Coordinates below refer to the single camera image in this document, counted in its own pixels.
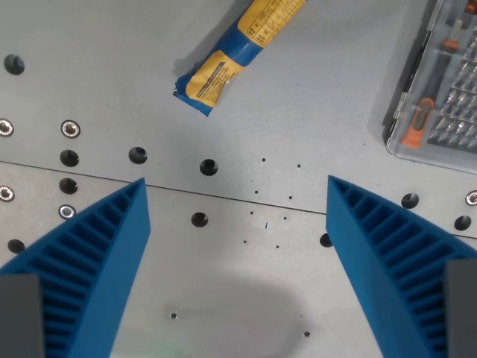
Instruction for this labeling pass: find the clear plastic screwdriver bit case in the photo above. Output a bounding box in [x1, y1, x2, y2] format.
[382, 0, 477, 175]

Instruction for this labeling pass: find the orange black screwdriver handle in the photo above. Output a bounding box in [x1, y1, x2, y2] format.
[400, 97, 437, 147]

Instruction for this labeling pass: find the blue bag with yellow labels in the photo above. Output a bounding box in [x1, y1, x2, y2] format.
[172, 0, 309, 118]

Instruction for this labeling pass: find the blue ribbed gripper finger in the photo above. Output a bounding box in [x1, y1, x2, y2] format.
[0, 177, 152, 358]
[325, 175, 477, 358]

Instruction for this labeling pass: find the small orange black bit adapter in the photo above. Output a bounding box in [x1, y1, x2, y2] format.
[439, 18, 465, 54]

